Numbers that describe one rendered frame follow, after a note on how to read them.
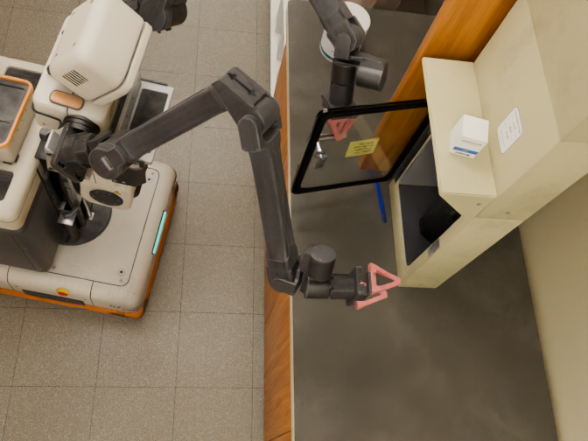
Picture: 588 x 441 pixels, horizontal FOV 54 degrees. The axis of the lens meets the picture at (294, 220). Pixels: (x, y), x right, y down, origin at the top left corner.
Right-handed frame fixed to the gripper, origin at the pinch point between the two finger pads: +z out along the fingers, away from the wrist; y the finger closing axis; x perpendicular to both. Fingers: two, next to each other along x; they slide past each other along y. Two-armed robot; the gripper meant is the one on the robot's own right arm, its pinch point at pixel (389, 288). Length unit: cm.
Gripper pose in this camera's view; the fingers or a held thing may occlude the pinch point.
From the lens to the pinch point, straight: 135.0
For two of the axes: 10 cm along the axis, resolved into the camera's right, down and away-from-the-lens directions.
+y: 1.6, -4.1, -9.0
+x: -0.2, -9.1, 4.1
